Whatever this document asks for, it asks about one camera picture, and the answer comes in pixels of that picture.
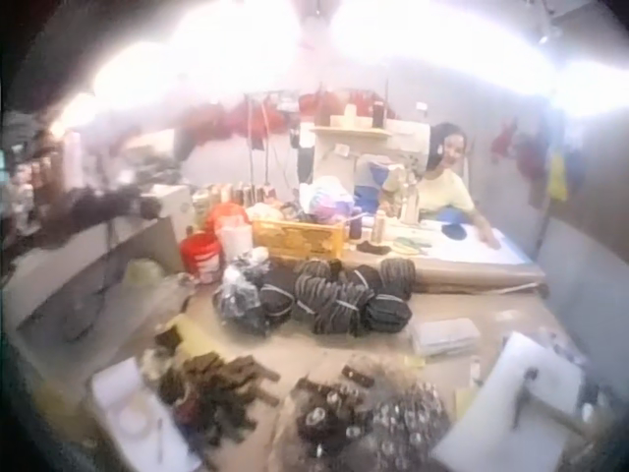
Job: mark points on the wooden shelf with cones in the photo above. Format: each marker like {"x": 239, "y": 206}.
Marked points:
{"x": 351, "y": 127}

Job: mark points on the yellow plastic crate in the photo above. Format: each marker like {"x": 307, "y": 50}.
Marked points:
{"x": 300, "y": 238}

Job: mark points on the yellow paper sheet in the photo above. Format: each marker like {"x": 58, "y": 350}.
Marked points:
{"x": 194, "y": 333}

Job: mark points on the red hanging garments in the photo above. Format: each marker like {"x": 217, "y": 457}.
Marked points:
{"x": 255, "y": 120}

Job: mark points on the brown paper roll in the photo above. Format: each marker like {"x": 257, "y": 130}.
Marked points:
{"x": 472, "y": 280}

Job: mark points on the dark cloth piece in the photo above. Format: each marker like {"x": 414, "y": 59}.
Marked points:
{"x": 455, "y": 233}

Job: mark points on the cream box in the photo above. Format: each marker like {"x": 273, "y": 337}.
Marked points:
{"x": 169, "y": 202}

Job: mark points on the white board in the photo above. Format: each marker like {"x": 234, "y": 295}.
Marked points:
{"x": 516, "y": 403}

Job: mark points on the red orange plastic bag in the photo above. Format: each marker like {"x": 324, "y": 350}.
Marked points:
{"x": 227, "y": 212}

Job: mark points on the cluttered side shelf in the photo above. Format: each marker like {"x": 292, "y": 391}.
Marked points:
{"x": 59, "y": 196}

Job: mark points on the yellow hanging cloth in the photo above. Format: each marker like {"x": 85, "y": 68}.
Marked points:
{"x": 557, "y": 178}

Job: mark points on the white plastic bucket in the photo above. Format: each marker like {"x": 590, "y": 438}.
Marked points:
{"x": 237, "y": 242}

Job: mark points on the row of thread spools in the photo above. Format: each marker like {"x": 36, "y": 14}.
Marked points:
{"x": 241, "y": 194}

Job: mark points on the beige thread cone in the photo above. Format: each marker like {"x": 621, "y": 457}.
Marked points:
{"x": 378, "y": 227}

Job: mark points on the colourful plastic bag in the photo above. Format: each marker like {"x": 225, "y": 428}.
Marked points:
{"x": 326, "y": 196}

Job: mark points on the red hanging clothes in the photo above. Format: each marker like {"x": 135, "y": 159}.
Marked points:
{"x": 521, "y": 157}

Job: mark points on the pile of brown leather strips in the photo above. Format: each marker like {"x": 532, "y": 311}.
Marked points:
{"x": 211, "y": 388}

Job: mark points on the pale green bowl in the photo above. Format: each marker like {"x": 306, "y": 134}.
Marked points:
{"x": 137, "y": 272}

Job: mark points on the white sewing machine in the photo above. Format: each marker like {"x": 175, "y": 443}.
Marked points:
{"x": 363, "y": 152}

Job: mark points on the red plastic bucket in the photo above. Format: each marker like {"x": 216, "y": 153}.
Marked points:
{"x": 200, "y": 258}

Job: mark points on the white paper sheet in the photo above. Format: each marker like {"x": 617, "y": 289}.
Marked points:
{"x": 140, "y": 418}

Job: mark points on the pile of metal buckles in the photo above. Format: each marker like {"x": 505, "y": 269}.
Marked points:
{"x": 373, "y": 423}

